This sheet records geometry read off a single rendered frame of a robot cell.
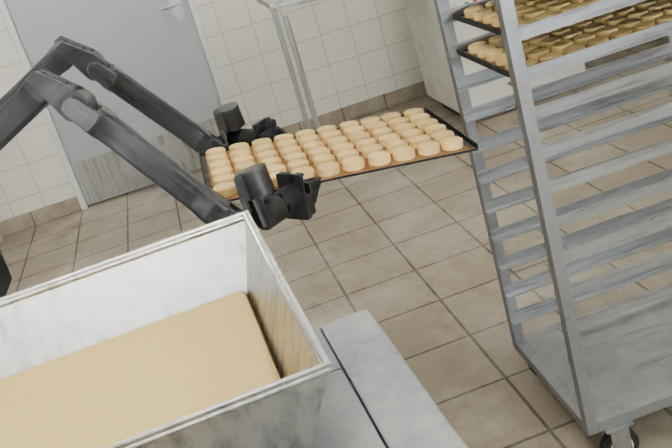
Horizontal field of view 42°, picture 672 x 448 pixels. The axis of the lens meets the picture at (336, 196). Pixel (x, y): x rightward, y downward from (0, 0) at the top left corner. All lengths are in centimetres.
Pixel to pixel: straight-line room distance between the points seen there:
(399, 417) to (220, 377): 14
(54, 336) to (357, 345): 26
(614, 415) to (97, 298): 175
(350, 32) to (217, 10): 87
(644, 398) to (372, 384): 170
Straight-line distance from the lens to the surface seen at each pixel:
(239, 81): 563
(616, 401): 238
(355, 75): 577
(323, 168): 188
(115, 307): 75
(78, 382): 70
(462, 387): 279
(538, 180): 197
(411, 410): 68
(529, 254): 255
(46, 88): 172
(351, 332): 80
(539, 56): 204
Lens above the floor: 157
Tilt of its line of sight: 20 degrees down
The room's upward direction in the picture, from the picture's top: 16 degrees counter-clockwise
